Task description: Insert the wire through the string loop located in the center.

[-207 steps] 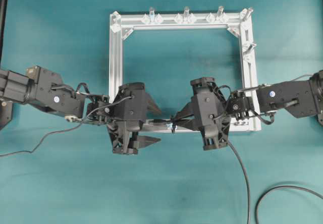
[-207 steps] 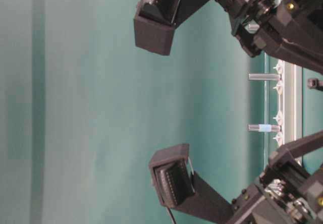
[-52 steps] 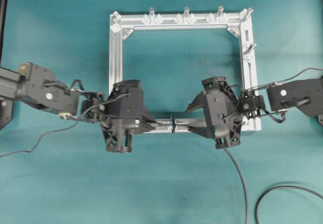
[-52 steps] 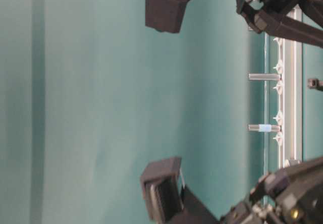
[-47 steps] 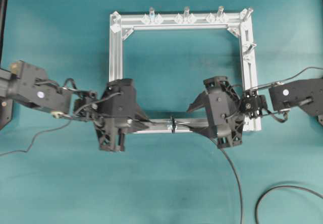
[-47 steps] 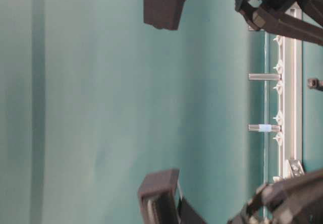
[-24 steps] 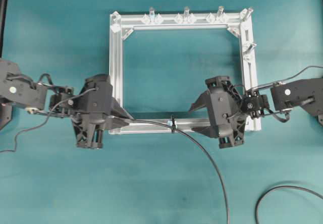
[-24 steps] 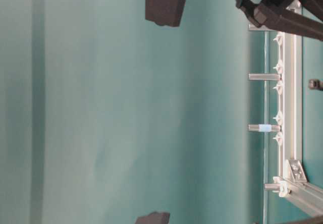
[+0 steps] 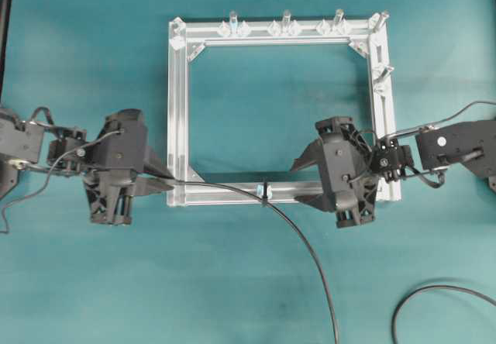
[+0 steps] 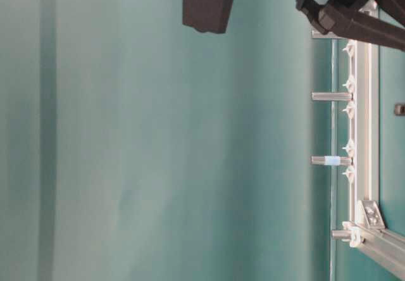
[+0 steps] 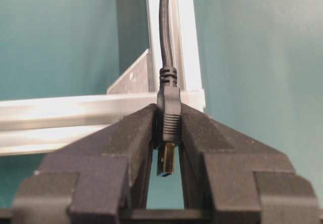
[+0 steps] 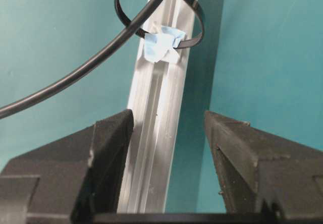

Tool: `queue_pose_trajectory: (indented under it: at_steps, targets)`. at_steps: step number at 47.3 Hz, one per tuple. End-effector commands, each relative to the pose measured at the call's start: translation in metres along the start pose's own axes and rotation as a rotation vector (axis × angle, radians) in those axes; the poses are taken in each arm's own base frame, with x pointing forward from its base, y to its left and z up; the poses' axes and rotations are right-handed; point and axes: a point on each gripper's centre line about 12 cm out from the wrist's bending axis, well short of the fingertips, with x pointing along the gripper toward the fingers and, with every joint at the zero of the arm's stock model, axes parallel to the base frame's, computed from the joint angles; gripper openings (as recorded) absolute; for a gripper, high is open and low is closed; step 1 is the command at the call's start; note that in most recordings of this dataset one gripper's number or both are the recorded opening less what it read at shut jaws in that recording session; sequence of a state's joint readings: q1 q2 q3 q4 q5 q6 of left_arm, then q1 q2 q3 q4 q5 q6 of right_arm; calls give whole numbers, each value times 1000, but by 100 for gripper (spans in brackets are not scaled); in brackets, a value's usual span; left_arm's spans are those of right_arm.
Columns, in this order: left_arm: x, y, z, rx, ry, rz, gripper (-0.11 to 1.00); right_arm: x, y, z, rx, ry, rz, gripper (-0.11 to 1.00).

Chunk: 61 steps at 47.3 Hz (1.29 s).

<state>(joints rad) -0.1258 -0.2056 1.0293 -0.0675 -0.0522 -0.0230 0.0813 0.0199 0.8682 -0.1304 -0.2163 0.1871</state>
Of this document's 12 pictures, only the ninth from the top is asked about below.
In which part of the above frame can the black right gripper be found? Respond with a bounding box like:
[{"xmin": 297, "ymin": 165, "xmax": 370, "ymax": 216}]
[{"xmin": 290, "ymin": 117, "xmax": 378, "ymax": 228}]

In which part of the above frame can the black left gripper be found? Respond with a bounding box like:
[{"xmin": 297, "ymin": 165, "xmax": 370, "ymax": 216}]
[{"xmin": 83, "ymin": 108, "xmax": 176, "ymax": 225}]

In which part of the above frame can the black cable with gold plug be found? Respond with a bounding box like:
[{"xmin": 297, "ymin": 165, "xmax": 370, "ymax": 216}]
[{"xmin": 170, "ymin": 179, "xmax": 496, "ymax": 344}]

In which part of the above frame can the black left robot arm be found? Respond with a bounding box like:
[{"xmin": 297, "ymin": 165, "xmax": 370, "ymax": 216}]
[{"xmin": 1, "ymin": 107, "xmax": 176, "ymax": 225}]

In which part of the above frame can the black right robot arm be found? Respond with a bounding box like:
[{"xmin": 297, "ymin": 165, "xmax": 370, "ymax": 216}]
[{"xmin": 291, "ymin": 117, "xmax": 495, "ymax": 228}]

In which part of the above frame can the metal post with blue tape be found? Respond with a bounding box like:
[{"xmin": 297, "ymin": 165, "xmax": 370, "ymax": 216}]
[{"xmin": 256, "ymin": 183, "xmax": 273, "ymax": 201}]

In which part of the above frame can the aluminium extrusion frame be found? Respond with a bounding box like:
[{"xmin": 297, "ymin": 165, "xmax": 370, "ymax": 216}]
[{"xmin": 167, "ymin": 10, "xmax": 396, "ymax": 207}]

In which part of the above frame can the black table edge rail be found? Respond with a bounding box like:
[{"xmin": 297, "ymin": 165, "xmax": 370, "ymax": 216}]
[{"xmin": 0, "ymin": 0, "xmax": 12, "ymax": 91}]

